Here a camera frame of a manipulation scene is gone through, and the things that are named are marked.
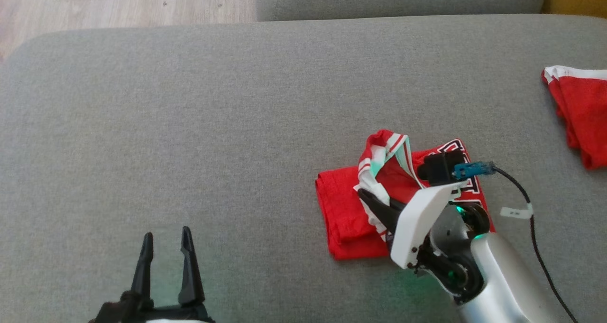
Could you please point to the red shorts with white stripe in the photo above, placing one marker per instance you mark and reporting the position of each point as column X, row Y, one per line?
column 583, row 119

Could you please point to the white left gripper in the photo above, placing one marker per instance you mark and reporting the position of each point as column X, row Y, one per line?
column 151, row 314

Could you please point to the red shirt with white sleeves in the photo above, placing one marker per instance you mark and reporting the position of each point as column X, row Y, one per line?
column 346, row 214

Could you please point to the grey fabric sofa seat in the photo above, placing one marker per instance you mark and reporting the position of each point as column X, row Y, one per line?
column 189, row 124

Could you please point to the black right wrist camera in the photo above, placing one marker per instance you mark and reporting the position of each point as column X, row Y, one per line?
column 438, row 169

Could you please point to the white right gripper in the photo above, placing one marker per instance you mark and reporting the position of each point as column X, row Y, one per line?
column 417, row 218

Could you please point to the grey sofa back cushion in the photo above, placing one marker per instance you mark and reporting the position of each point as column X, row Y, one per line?
column 403, row 0

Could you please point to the blue right camera connector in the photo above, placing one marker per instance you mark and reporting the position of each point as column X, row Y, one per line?
column 474, row 170

